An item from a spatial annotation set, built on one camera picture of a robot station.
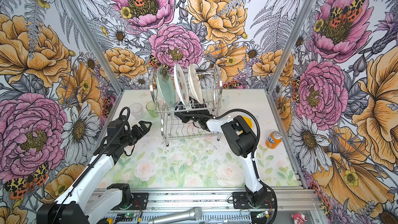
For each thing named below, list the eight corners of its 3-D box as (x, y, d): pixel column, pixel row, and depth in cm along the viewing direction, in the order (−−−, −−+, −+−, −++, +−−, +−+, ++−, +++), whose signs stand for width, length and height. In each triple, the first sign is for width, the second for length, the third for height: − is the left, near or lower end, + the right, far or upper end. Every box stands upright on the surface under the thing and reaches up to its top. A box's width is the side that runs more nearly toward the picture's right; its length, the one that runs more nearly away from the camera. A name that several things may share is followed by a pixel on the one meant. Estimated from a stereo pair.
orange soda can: (266, 149, 92) (272, 140, 84) (264, 139, 96) (269, 130, 88) (277, 149, 92) (284, 140, 84) (274, 139, 96) (280, 130, 88)
